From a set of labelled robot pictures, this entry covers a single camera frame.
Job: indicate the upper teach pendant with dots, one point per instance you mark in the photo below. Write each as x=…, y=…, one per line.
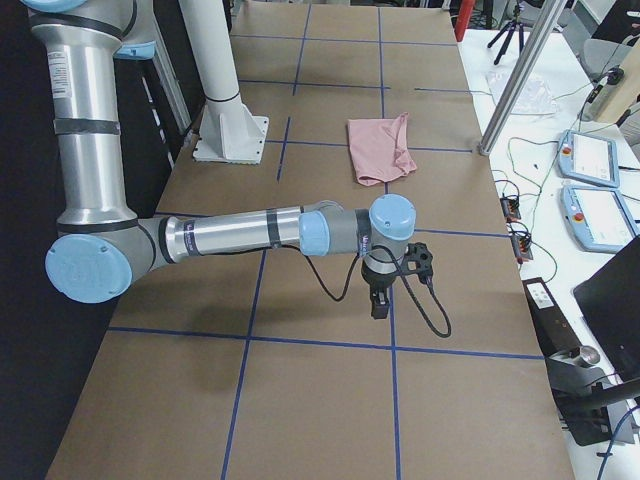
x=588, y=158

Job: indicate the lower teach pendant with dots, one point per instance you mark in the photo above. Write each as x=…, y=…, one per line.
x=599, y=218

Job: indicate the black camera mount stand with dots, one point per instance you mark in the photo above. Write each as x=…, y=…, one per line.
x=591, y=405

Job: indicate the teach pendant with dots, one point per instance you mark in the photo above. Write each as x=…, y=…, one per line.
x=588, y=158
x=599, y=218

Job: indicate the plastic bag on table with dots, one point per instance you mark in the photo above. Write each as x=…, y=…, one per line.
x=535, y=98

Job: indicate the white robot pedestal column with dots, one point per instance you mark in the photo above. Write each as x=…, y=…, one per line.
x=228, y=131

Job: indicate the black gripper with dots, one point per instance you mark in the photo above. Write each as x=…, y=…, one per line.
x=375, y=281

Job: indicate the orange circuit board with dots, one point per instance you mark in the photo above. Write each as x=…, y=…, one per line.
x=510, y=208
x=521, y=244

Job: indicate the black laptop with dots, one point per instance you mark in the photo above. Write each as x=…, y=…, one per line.
x=609, y=301

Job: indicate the pink Snoopy t-shirt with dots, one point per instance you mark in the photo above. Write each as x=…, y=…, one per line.
x=379, y=149

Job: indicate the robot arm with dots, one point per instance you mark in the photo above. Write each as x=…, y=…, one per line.
x=108, y=235

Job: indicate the upper orange circuit board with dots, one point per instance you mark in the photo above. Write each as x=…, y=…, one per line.
x=510, y=208

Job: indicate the aluminium frame post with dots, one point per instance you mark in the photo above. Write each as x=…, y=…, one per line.
x=533, y=47

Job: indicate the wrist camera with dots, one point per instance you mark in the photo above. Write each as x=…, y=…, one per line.
x=419, y=260

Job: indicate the black camera tripod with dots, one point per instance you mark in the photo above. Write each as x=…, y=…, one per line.
x=514, y=25

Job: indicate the lower orange circuit board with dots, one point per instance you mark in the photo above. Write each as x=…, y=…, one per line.
x=521, y=244

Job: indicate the beige board with clamp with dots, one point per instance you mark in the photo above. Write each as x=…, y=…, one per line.
x=613, y=69

